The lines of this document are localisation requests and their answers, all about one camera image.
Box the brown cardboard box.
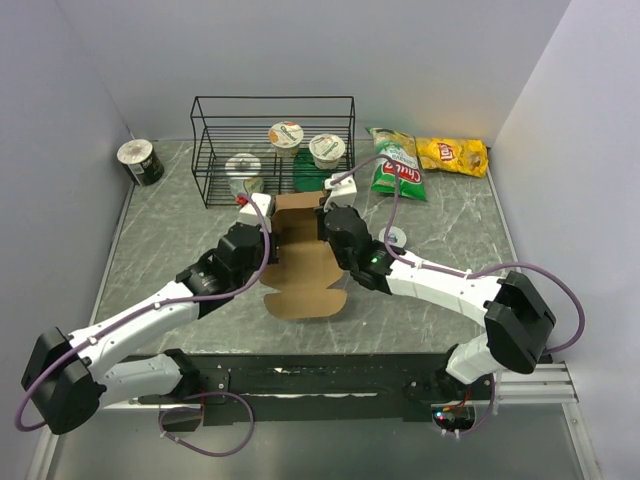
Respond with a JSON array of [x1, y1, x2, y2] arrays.
[[260, 191, 347, 320]]

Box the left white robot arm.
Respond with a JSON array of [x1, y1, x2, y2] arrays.
[[14, 222, 274, 435]]

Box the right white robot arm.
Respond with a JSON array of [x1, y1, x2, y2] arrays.
[[314, 202, 556, 399]]

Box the green lidded brown jar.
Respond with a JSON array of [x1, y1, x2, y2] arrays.
[[293, 148, 332, 192]]

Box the pale yogurt cup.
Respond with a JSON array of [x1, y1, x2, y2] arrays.
[[224, 153, 264, 197]]

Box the green Chuba chips bag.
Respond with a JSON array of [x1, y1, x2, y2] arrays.
[[367, 128, 427, 201]]

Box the orange yogurt cup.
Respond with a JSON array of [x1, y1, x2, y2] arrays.
[[268, 121, 304, 159]]

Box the black chips can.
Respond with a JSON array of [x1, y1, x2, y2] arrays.
[[116, 139, 164, 186]]

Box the yellow Lays chips bag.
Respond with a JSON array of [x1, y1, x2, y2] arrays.
[[416, 137, 489, 178]]

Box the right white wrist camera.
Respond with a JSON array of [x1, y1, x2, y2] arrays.
[[324, 173, 357, 207]]

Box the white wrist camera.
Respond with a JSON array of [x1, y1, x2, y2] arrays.
[[324, 173, 357, 207], [238, 193, 275, 232]]

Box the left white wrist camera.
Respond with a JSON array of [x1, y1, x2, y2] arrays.
[[238, 193, 275, 232]]

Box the black wire rack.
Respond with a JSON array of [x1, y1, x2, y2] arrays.
[[190, 95, 356, 208]]

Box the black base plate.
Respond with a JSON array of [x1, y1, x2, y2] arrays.
[[138, 353, 490, 426]]

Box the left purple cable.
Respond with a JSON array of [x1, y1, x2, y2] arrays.
[[13, 192, 275, 457]]

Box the purple cable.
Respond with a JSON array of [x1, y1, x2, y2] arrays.
[[329, 154, 586, 436], [13, 192, 275, 457]]

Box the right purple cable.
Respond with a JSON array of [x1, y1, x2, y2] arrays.
[[329, 154, 586, 436]]

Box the aluminium rail frame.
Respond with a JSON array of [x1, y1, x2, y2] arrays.
[[25, 144, 606, 480]]

